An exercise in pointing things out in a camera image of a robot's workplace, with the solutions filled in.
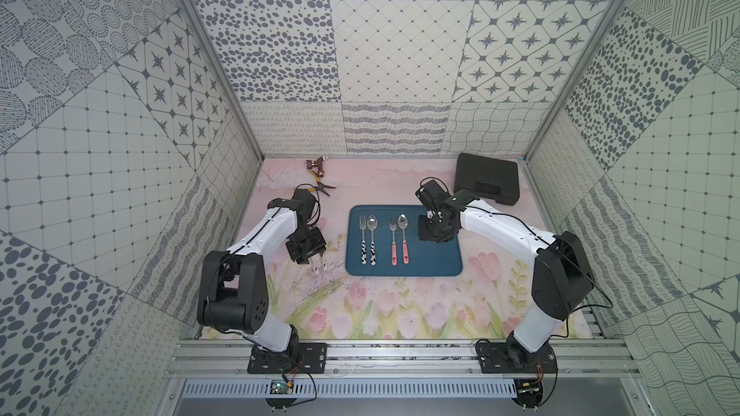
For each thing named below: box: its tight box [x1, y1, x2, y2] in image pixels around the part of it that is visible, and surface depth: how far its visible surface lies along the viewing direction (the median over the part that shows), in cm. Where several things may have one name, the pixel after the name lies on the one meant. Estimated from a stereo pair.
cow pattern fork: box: [359, 214, 368, 265], surface depth 95 cm
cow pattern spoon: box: [367, 213, 379, 266], surface depth 100 cm
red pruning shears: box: [304, 156, 326, 178], surface depth 117 cm
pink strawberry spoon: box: [396, 212, 410, 265], surface depth 100 cm
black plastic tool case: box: [453, 153, 521, 207], surface depth 108 cm
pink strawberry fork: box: [389, 223, 398, 267], surface depth 94 cm
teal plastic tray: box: [344, 204, 463, 278], surface depth 95 cm
